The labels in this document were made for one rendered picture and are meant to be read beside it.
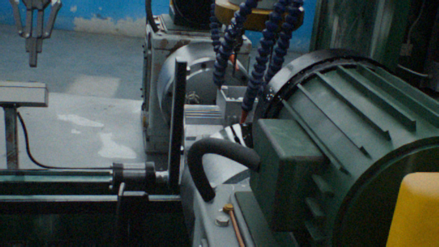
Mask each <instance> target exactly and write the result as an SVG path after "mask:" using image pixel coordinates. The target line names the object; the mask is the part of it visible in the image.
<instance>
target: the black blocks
mask: <svg viewBox="0 0 439 247"><path fill-rule="evenodd" d="M0 247H29V241H28V240H17V241H0ZM44 247H97V239H70V240H64V239H58V240H48V241H47V242H45V244H44Z"/></svg>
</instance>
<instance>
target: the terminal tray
mask: <svg viewBox="0 0 439 247"><path fill-rule="evenodd" d="M246 90H247V86H222V90H220V91H219V90H217V98H216V106H219V108H220V110H221V112H222V115H223V128H224V129H225V128H227V127H230V126H232V125H238V124H240V121H241V115H242V108H241V104H242V103H243V102H242V98H243V96H244V94H245V93H246ZM259 98H260V96H257V97H256V98H255V101H254V104H253V109H252V110H251V111H250V112H249V114H248V117H247V118H246V121H245V122H244V123H246V122H252V121H253V115H254V111H255V107H256V105H257V104H258V100H259Z"/></svg>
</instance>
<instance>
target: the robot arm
mask: <svg viewBox="0 0 439 247"><path fill-rule="evenodd" d="M8 1H9V3H10V4H11V5H12V7H13V11H14V17H15V21H16V27H17V30H18V34H19V36H20V37H23V38H25V50H26V52H29V66H30V67H31V68H37V55H38V52H40V53H41V52H42V40H43V39H49V38H50V36H51V34H52V29H53V26H54V23H55V20H56V16H57V12H59V10H60V9H61V7H62V6H63V5H62V2H61V0H21V1H22V3H24V5H25V6H26V8H27V15H26V29H25V32H24V28H23V27H22V22H21V18H20V11H19V8H18V5H19V0H8ZM51 2H52V10H51V13H50V17H49V20H48V24H47V26H46V28H45V32H44V33H43V17H44V9H45V8H47V6H48V5H49V4H50V3H51ZM33 10H38V14H37V37H32V23H33Z"/></svg>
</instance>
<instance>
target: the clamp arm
mask: <svg viewBox="0 0 439 247"><path fill-rule="evenodd" d="M187 66H188V61H187V59H186V58H181V57H176V59H175V69H174V80H173V91H172V110H171V130H170V141H169V161H168V170H167V172H164V173H168V175H167V174H164V176H165V177H167V176H168V179H167V178H164V184H167V186H168V189H178V185H179V174H180V156H181V155H183V154H184V148H183V145H182V130H183V120H184V103H185V93H186V84H187V76H190V68H189V67H187Z"/></svg>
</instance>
